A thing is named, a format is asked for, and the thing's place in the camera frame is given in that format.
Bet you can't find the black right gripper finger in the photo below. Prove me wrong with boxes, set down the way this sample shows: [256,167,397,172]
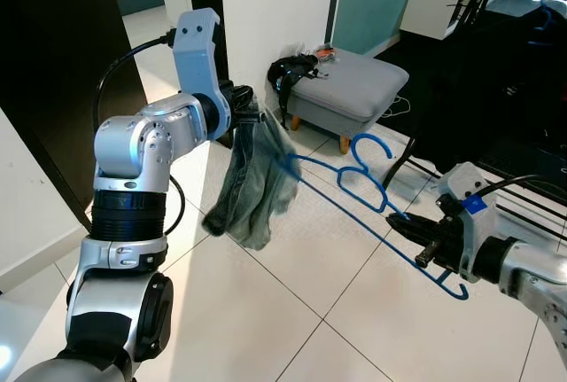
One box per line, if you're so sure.
[414,238,449,270]
[386,213,442,238]

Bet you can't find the faded grey denim jeans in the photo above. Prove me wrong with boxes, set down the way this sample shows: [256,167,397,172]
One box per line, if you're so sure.
[202,90,304,252]

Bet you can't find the blue plastic clothes hanger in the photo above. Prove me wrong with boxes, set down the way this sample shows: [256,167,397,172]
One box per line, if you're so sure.
[285,132,470,301]

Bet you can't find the grey upholstered ottoman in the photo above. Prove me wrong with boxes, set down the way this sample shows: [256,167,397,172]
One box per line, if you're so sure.
[288,48,411,154]

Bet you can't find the white cabinet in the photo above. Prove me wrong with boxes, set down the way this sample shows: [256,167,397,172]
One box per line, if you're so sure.
[400,0,486,42]

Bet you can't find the black bag with straps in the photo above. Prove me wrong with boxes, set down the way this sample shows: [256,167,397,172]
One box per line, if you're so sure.
[268,54,322,132]

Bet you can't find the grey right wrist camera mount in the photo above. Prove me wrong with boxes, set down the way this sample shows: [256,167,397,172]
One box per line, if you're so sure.
[439,162,499,228]

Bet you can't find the thin white cable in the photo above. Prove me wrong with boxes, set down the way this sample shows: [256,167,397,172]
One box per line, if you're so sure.
[381,94,414,122]

